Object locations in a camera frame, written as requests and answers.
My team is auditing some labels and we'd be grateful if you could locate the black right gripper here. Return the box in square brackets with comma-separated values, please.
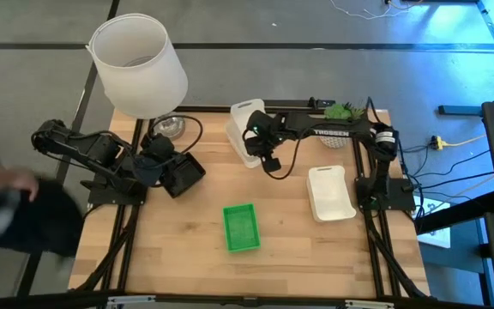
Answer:
[243, 109, 283, 173]

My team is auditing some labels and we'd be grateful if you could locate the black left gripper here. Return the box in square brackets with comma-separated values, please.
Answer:
[137, 133, 190, 186]

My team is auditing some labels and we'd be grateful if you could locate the black mesh plastic basket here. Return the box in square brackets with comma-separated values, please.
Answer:
[169, 171, 207, 199]
[160, 152, 207, 198]

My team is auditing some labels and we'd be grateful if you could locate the silver lamp base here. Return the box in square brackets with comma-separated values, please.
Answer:
[154, 112, 187, 141]

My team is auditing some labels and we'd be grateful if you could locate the white patterned plant pot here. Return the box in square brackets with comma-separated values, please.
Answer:
[318, 136, 353, 149]

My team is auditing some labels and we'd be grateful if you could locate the white lamp shade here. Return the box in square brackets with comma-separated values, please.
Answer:
[85, 12, 190, 120]

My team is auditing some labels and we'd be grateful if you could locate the green succulent plant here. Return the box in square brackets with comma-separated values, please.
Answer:
[323, 101, 366, 121]

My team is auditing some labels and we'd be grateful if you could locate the person's hand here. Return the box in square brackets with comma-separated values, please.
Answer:
[9, 169, 41, 203]

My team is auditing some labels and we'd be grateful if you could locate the white box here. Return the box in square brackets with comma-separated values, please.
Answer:
[418, 199, 452, 249]

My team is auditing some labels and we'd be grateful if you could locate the black diagonal beam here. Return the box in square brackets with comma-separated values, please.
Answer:
[413, 191, 494, 235]

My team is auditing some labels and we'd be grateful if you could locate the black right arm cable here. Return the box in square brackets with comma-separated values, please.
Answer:
[267, 128, 316, 180]

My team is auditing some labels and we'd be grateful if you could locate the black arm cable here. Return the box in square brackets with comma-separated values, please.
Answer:
[267, 128, 316, 180]
[147, 113, 204, 156]

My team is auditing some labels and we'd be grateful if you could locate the black long frame rail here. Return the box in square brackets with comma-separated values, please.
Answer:
[178, 105, 329, 114]
[0, 290, 494, 309]

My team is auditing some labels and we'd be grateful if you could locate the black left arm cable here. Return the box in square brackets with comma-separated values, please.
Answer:
[147, 113, 204, 156]

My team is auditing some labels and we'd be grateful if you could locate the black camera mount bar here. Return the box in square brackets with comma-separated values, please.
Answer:
[263, 97, 337, 109]

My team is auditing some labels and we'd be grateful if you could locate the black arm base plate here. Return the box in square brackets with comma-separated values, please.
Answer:
[355, 176, 416, 214]
[87, 182, 148, 206]

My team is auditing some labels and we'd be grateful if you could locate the black aluminium frame rail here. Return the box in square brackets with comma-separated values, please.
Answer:
[117, 118, 154, 293]
[360, 112, 401, 298]
[351, 136, 384, 298]
[99, 118, 144, 293]

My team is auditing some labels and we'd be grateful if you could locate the black diagonal frame brace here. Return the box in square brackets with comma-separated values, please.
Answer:
[74, 216, 139, 293]
[369, 229, 431, 300]

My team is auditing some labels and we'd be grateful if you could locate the silver metal bracket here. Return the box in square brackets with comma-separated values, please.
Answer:
[344, 299, 396, 309]
[106, 294, 157, 308]

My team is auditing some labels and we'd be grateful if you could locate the thin white floor cable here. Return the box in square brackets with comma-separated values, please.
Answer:
[330, 0, 424, 21]

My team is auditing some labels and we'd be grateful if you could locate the cream power cable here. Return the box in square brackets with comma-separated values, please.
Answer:
[442, 134, 487, 148]

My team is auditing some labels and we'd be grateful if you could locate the black floor cable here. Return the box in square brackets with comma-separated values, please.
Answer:
[418, 171, 494, 191]
[418, 148, 491, 178]

